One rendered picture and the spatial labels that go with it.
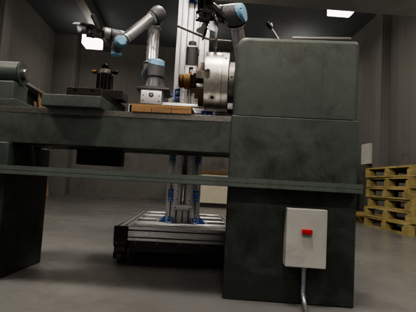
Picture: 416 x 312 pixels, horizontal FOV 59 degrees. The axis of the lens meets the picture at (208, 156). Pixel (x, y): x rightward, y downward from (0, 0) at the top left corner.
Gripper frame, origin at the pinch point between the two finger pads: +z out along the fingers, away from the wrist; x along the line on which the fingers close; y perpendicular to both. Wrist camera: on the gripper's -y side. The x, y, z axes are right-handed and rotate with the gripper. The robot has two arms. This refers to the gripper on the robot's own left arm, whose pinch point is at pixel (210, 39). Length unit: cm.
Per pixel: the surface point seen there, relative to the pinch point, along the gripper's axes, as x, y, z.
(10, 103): -49, 92, 38
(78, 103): -14, 65, 35
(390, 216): -118, -391, 201
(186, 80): -4.7, 10.7, 21.8
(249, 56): 26.1, -7.0, 9.1
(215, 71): 13.2, 3.9, 16.9
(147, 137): 3, 36, 51
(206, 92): 10.7, 7.3, 27.6
